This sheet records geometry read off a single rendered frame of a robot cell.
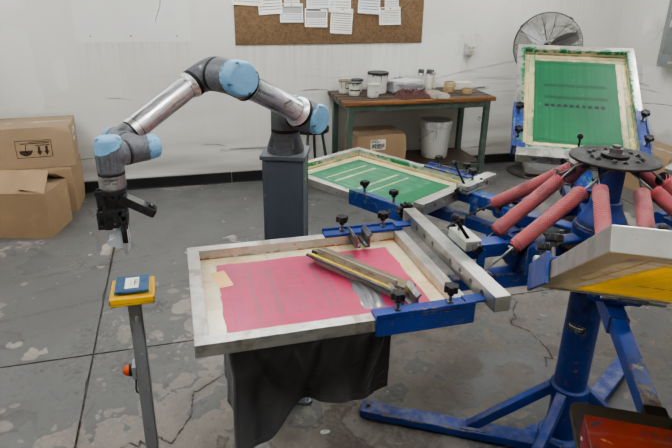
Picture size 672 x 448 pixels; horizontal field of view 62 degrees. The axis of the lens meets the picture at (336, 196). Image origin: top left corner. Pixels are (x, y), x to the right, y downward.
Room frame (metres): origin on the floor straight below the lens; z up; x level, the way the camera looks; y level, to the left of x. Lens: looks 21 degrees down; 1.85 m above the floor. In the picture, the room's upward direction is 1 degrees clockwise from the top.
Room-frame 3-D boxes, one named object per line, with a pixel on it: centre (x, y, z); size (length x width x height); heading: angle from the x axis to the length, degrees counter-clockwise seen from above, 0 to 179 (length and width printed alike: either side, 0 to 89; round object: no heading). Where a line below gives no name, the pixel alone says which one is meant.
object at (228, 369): (1.50, 0.33, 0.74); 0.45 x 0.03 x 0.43; 16
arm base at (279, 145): (2.25, 0.21, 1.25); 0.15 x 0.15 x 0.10
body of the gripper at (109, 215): (1.54, 0.65, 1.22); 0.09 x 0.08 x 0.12; 105
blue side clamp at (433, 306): (1.38, -0.25, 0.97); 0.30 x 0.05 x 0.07; 106
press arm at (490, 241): (1.74, -0.49, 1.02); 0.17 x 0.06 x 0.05; 106
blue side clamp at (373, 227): (1.92, -0.10, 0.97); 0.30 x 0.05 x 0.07; 106
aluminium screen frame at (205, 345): (1.58, 0.05, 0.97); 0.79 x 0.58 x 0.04; 106
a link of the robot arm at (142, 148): (1.63, 0.60, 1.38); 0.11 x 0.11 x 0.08; 49
